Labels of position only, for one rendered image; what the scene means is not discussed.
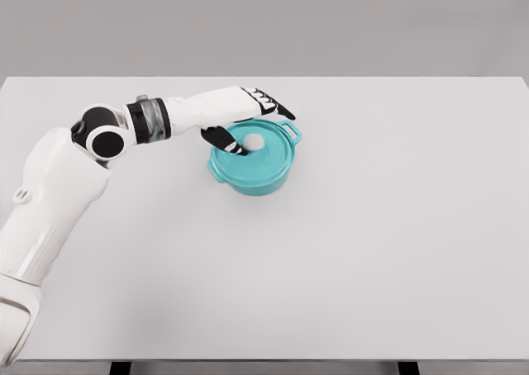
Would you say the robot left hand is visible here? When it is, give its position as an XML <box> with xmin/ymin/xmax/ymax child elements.
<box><xmin>198</xmin><ymin>85</ymin><xmax>297</xmax><ymax>157</ymax></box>

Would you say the teal pot lid white knob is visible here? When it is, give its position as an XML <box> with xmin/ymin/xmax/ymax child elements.
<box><xmin>211</xmin><ymin>119</ymin><xmax>296</xmax><ymax>186</ymax></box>

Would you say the teal pot with handles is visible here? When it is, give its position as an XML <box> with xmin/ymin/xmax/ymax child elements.
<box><xmin>206</xmin><ymin>118</ymin><xmax>303</xmax><ymax>196</ymax></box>

